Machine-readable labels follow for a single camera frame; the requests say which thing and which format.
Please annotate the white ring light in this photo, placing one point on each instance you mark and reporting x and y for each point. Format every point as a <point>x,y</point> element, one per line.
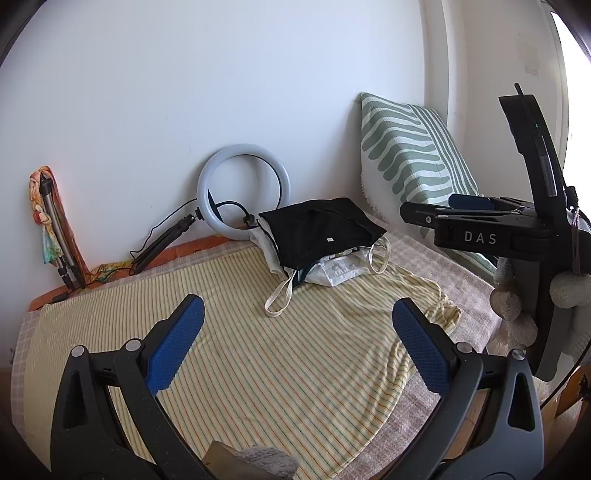
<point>238,182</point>

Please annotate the right gloved hand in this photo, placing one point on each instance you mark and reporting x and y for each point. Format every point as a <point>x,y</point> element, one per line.
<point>515,303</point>

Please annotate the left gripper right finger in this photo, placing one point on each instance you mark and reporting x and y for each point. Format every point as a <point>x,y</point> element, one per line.
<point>508,440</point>

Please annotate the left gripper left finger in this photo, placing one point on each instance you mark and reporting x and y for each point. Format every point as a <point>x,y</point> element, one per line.
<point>108,422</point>

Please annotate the green white striped pillow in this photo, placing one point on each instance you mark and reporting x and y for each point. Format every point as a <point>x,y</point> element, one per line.
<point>408,155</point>

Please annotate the yellow striped blanket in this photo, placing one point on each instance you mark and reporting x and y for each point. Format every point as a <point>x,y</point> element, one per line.
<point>258,341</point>

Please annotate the silver tripod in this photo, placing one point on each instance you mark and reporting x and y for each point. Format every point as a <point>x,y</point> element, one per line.
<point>67,266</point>

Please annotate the black ring light stand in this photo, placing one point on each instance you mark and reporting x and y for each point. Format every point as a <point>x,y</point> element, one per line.
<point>153,249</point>

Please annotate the black t-shirt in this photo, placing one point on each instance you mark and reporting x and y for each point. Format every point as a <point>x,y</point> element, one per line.
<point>306,232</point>

